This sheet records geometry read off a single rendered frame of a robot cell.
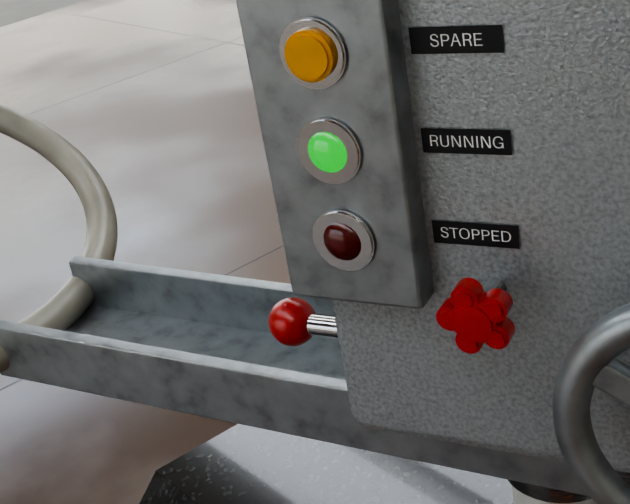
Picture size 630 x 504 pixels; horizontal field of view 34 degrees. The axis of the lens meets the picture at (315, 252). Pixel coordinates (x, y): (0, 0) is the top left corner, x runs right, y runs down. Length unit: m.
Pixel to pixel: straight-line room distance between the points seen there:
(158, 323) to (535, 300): 0.44
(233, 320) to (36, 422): 2.05
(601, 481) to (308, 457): 0.63
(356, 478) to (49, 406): 1.92
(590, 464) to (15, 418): 2.50
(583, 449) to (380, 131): 0.18
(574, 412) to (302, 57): 0.21
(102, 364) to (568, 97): 0.45
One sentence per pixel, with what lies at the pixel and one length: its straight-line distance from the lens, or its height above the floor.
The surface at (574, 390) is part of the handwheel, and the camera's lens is 0.49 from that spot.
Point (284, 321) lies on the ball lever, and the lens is 0.65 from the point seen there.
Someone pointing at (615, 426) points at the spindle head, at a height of 1.16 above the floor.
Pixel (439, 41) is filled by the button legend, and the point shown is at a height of 1.37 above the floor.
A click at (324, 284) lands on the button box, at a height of 1.24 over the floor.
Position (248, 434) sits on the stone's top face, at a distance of 1.18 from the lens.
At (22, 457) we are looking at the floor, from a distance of 2.77.
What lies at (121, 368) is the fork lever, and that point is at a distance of 0.80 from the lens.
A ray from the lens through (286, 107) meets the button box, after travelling 0.52.
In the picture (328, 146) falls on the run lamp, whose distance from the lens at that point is 0.51.
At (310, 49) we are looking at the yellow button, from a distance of 0.50.
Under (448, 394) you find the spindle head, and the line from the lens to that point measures 0.59.
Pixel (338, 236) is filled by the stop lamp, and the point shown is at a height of 1.27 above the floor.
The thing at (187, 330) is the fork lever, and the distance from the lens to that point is 0.88.
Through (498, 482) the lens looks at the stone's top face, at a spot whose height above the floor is 0.82.
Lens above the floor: 1.51
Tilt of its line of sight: 26 degrees down
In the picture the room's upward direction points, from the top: 10 degrees counter-clockwise
